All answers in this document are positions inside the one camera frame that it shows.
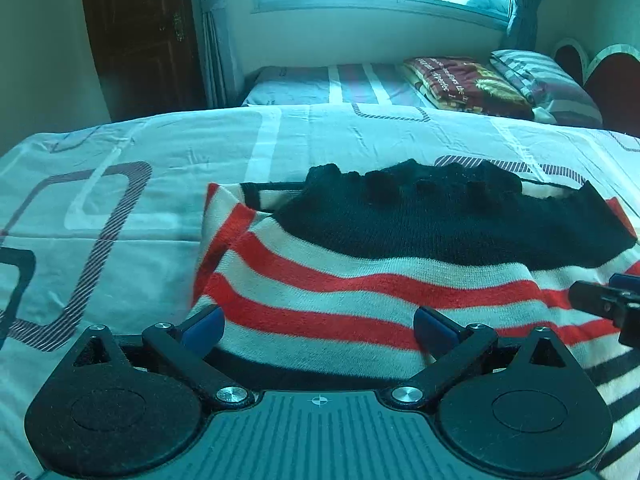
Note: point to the striped pillow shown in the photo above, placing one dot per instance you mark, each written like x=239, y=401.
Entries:
x=545, y=85

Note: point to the maroon printed folded blanket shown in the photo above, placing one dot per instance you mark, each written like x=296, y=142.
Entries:
x=465, y=85

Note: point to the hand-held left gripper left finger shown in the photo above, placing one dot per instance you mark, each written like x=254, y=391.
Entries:
x=205, y=331

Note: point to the patterned bed sheet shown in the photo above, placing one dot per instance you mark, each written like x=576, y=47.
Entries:
x=125, y=160

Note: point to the light blue bundled quilt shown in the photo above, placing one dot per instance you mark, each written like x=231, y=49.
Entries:
x=472, y=1

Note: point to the striped knit sweater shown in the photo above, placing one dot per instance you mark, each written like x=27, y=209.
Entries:
x=350, y=270

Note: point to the blue curtain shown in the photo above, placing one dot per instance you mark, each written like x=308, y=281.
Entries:
x=215, y=30
x=525, y=0

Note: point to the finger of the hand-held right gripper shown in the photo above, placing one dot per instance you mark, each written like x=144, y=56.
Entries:
x=597, y=300

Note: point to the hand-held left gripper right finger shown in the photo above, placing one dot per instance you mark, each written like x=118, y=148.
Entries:
x=436, y=334

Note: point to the dark wooden door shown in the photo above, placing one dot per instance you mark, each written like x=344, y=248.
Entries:
x=135, y=40

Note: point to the red scalloped headboard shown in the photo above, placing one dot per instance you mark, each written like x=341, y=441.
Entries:
x=615, y=85

